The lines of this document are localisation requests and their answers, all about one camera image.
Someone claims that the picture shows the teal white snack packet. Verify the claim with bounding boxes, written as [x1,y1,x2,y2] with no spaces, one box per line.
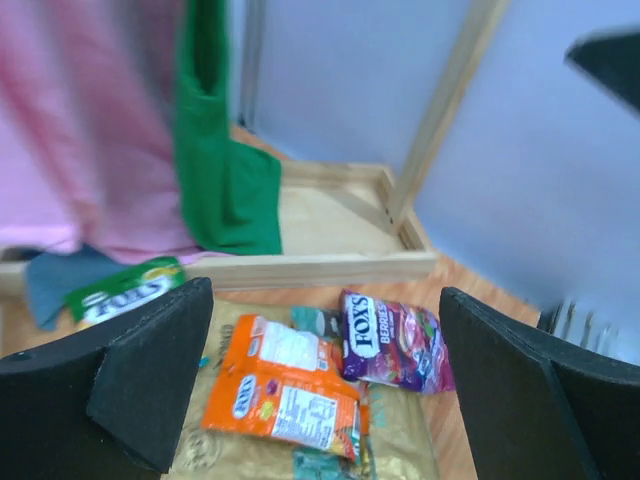
[290,306,343,342]

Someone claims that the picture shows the tan salt vinegar chips bag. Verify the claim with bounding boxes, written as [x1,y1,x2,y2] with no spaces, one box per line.
[167,300,439,479]

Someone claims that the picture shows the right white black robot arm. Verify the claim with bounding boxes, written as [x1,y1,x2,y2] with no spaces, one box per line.
[565,25,639,116]

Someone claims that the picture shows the green tank top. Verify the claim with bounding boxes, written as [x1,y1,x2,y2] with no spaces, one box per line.
[174,0,282,255]

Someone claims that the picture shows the pink t-shirt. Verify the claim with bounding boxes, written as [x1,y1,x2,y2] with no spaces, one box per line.
[1,1,200,264]

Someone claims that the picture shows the orange Fox's candy packet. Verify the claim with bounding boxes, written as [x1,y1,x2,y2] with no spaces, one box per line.
[200,314,362,462]

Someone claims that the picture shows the wooden clothes rack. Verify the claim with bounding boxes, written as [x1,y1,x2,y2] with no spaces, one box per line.
[1,1,507,295]

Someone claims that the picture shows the purple snack packet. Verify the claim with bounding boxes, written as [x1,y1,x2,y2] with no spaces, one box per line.
[340,290,455,395]

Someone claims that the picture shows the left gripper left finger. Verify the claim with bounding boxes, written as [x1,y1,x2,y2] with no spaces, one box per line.
[1,278,214,479]

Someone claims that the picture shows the blue cloth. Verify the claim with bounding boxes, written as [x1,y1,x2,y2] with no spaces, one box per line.
[24,245,129,331]

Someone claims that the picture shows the green snack packet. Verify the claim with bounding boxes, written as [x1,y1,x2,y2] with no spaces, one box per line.
[65,256,187,329]

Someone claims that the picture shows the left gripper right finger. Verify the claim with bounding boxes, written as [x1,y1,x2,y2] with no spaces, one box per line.
[439,287,639,479]

